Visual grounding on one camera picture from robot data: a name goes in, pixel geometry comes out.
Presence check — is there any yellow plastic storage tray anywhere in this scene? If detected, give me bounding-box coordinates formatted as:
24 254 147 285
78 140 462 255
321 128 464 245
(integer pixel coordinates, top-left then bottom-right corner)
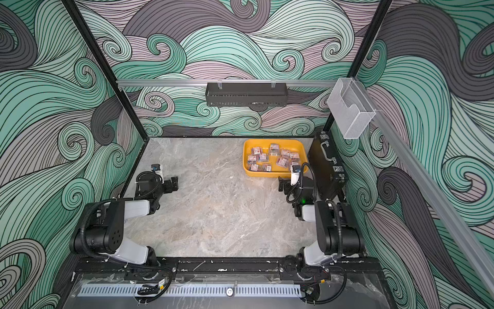
242 139 308 178

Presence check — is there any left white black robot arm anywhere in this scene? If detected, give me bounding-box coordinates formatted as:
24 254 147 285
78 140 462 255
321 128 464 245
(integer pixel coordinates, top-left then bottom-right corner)
69 164 179 270

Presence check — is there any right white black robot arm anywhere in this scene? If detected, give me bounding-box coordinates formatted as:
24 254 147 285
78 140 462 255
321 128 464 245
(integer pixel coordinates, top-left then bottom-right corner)
279 163 365 267

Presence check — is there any paper clip box far right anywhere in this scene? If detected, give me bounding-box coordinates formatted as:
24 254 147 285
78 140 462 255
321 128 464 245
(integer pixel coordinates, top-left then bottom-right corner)
290 153 300 161

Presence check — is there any paper clip box right lower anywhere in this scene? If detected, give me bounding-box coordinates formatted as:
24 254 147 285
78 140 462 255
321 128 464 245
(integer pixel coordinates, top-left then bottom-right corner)
276 157 290 169

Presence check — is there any paper clip box stacked top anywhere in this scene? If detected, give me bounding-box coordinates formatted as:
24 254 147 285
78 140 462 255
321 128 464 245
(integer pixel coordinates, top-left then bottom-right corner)
270 144 280 156

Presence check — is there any paper clip box middle centre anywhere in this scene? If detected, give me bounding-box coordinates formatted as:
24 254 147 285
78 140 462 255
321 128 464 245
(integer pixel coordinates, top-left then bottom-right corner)
258 153 269 162

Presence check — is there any paper clip box middle left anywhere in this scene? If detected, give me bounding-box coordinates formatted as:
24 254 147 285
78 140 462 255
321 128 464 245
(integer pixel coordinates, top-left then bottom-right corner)
247 155 258 164

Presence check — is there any paper clip box top left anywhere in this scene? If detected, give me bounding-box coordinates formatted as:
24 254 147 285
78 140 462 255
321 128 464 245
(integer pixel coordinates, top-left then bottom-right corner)
252 147 262 155

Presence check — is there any black briefcase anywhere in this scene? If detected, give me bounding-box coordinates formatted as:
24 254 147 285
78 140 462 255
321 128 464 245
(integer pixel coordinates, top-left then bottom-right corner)
307 131 348 200

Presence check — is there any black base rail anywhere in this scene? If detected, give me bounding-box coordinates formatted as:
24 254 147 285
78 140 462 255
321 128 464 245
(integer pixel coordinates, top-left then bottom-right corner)
75 256 384 283

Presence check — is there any clear acrylic wall holder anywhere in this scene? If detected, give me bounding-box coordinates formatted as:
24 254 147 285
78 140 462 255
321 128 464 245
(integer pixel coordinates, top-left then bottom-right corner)
327 77 376 140

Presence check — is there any black wall-mounted tray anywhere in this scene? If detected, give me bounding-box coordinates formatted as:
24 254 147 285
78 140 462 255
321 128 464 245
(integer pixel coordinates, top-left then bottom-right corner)
205 83 289 108

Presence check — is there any white slotted cable duct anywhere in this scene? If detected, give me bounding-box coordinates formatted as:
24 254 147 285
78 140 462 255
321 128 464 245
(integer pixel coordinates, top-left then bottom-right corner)
77 283 302 298

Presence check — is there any aluminium rail back wall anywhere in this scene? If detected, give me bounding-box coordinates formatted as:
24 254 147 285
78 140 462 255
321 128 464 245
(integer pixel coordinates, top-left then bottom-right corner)
116 79 337 88

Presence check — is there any aluminium rail wall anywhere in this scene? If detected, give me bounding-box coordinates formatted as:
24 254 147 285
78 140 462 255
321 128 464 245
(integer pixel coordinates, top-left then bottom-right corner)
356 81 493 296
116 79 337 88

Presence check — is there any aluminium rail right wall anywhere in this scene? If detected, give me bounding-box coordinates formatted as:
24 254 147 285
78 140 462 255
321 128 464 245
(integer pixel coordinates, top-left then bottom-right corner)
356 81 493 296

